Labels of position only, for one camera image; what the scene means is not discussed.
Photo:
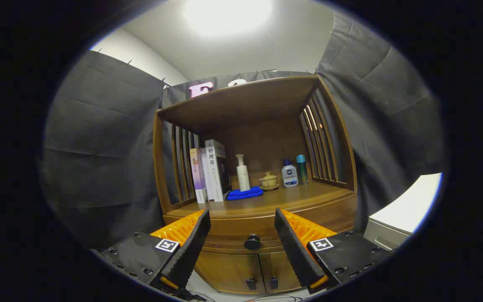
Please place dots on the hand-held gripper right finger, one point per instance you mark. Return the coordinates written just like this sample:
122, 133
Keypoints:
294, 251

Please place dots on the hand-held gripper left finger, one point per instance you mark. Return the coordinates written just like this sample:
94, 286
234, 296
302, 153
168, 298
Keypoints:
193, 247

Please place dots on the black round drawer knob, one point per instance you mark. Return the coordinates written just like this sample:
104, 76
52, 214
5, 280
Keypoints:
252, 242

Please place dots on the wooden drawer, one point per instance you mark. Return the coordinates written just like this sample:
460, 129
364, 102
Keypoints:
241, 228

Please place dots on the wooden cabinet door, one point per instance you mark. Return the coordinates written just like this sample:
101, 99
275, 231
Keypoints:
281, 268
229, 270

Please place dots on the wooden countertop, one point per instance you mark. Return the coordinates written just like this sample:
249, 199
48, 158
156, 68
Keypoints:
300, 197

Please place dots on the wooden cabinet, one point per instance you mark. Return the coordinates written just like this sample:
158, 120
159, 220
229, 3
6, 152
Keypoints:
245, 105

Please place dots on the thin white book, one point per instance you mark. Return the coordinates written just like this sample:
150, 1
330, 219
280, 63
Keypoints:
208, 180

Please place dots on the purple book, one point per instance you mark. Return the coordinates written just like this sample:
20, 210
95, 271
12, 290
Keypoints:
197, 176

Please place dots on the blue folded cloth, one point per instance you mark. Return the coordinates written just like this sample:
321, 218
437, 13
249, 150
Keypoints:
243, 194

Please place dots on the yellow lidded teacup with saucer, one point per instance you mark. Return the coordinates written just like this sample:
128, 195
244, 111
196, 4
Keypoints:
268, 181

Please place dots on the white bottle with blue pump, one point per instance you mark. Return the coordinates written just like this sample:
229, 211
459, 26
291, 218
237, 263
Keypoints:
289, 176

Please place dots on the thick white book dark cover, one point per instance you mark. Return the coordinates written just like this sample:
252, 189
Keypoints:
213, 167

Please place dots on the teal slim bottle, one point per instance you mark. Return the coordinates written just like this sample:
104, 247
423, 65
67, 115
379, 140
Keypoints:
302, 170

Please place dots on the white plastic storage unit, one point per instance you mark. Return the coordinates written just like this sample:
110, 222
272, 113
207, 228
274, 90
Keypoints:
405, 209

